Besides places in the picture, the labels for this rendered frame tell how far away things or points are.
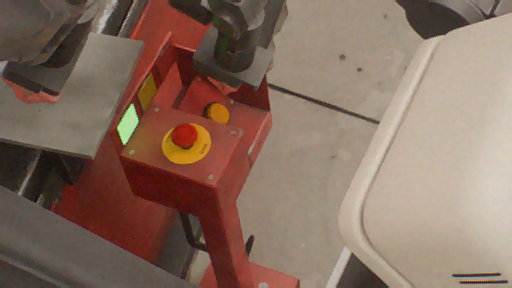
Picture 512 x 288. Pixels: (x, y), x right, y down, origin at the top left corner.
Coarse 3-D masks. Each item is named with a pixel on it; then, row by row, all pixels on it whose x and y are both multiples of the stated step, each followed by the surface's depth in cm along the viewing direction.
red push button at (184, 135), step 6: (180, 126) 131; (186, 126) 131; (192, 126) 131; (174, 132) 130; (180, 132) 130; (186, 132) 130; (192, 132) 130; (174, 138) 130; (180, 138) 129; (186, 138) 129; (192, 138) 130; (180, 144) 129; (186, 144) 129; (192, 144) 131
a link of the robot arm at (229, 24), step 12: (180, 0) 119; (192, 0) 119; (204, 0) 117; (192, 12) 119; (204, 12) 119; (216, 12) 112; (228, 12) 111; (204, 24) 120; (216, 24) 113; (228, 24) 111; (240, 24) 112
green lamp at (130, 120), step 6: (132, 108) 131; (126, 114) 130; (132, 114) 132; (126, 120) 130; (132, 120) 132; (120, 126) 129; (126, 126) 131; (132, 126) 133; (120, 132) 129; (126, 132) 131; (126, 138) 132
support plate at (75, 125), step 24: (96, 48) 115; (120, 48) 115; (72, 72) 113; (96, 72) 113; (120, 72) 113; (0, 96) 112; (72, 96) 111; (96, 96) 111; (120, 96) 111; (0, 120) 109; (24, 120) 109; (48, 120) 109; (72, 120) 109; (96, 120) 109; (24, 144) 108; (48, 144) 107; (72, 144) 107; (96, 144) 107
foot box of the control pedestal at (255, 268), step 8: (256, 264) 193; (208, 272) 193; (256, 272) 192; (264, 272) 192; (272, 272) 192; (280, 272) 192; (208, 280) 192; (264, 280) 191; (272, 280) 191; (280, 280) 191; (288, 280) 191; (296, 280) 190
